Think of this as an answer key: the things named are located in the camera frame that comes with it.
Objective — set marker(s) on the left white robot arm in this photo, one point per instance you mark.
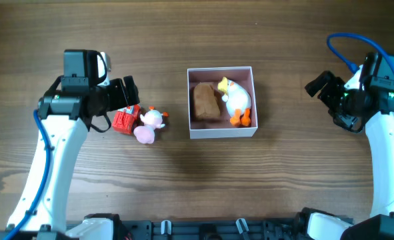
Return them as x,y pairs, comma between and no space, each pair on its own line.
64,117

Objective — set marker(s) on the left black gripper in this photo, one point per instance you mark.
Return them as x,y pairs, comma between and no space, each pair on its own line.
122,99

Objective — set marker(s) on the white cardboard box pink interior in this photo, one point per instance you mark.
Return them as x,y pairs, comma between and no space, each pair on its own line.
220,127

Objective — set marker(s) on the brown plush bear toy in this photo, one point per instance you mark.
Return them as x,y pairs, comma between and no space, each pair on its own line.
205,102

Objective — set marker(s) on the red toy fire truck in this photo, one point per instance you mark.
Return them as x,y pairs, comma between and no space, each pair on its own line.
125,119

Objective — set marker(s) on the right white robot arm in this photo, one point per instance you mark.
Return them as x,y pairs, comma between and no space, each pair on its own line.
378,80

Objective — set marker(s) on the pink plush pig toy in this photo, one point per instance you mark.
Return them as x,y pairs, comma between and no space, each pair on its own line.
152,120

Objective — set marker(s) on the white plush duck toy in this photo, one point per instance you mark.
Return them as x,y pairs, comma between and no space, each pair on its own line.
238,102

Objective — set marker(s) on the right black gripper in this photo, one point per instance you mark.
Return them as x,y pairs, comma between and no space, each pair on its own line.
334,84

